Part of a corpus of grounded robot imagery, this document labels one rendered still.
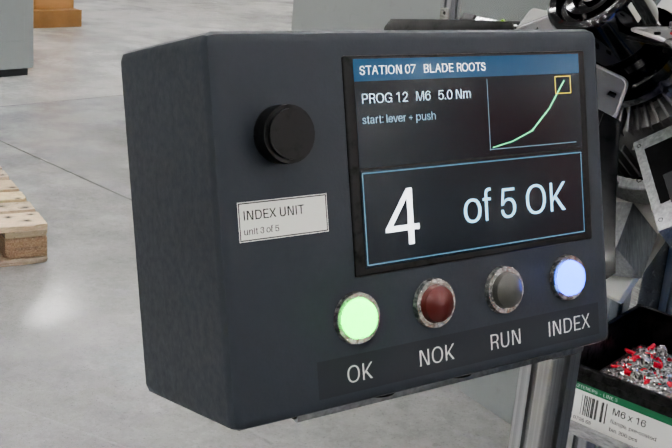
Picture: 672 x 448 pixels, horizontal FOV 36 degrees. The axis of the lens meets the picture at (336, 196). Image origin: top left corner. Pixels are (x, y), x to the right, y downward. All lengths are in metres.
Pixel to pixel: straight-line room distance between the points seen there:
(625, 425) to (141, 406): 1.85
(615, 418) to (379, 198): 0.61
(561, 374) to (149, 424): 2.02
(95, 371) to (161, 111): 2.44
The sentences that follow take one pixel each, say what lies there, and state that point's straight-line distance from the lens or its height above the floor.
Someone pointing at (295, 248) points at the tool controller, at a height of 1.15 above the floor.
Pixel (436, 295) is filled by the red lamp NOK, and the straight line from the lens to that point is 0.54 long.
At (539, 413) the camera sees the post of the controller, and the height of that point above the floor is 0.98.
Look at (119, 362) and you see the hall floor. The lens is 2.99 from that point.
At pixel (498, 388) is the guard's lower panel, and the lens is 2.73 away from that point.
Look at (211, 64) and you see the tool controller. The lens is 0.48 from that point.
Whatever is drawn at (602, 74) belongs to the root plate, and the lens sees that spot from 1.35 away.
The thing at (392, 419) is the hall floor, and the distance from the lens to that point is 2.77.
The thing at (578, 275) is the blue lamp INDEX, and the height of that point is 1.12.
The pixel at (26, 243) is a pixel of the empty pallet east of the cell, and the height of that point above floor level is 0.08.
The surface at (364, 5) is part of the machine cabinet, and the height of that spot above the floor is 0.91.
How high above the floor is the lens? 1.32
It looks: 17 degrees down
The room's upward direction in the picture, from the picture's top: 5 degrees clockwise
